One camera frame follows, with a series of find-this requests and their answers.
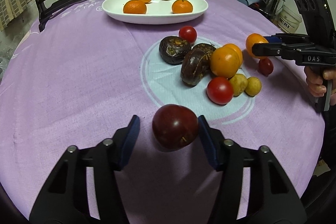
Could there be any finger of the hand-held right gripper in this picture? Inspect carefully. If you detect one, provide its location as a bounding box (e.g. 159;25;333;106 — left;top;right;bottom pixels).
263;33;316;44
251;42;299;60

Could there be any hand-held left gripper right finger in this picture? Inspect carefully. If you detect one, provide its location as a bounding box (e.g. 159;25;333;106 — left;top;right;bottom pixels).
198;115;307;224

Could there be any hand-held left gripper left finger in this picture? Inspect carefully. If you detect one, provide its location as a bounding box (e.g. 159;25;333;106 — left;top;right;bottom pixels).
29;115;141;224

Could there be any red cherry tomato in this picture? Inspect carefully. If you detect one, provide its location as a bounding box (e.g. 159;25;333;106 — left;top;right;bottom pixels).
258;58;274;75
179;26;197;43

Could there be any orange tangerine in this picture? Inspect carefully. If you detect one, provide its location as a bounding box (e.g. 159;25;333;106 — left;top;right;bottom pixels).
246;33;269;59

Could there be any large orange persimmon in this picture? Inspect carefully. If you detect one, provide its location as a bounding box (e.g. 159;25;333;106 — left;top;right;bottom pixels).
209;46;240;77
223;43;243;67

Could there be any dark red round fruit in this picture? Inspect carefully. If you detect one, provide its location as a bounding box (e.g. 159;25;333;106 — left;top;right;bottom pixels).
152;105;199;150

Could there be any small yellow fruit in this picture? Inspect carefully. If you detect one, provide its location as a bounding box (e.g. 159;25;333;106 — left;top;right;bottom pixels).
229;74;248;96
245;76;262;97

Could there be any large red tomato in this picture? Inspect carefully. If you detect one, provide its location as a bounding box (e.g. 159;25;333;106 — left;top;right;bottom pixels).
207;77;234;105

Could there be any dark purple mangosteen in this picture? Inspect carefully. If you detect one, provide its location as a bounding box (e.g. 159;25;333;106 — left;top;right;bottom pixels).
192;43;217;56
180;48;210;86
159;36;192;65

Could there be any white oval plate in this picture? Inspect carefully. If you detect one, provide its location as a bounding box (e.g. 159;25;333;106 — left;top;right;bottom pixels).
102;0;209;24

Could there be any person's right hand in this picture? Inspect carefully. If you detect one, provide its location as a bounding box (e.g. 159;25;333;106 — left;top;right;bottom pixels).
304;66;336;107

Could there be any white plastic bucket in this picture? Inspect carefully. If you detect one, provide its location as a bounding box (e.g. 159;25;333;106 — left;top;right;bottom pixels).
278;5;302;33

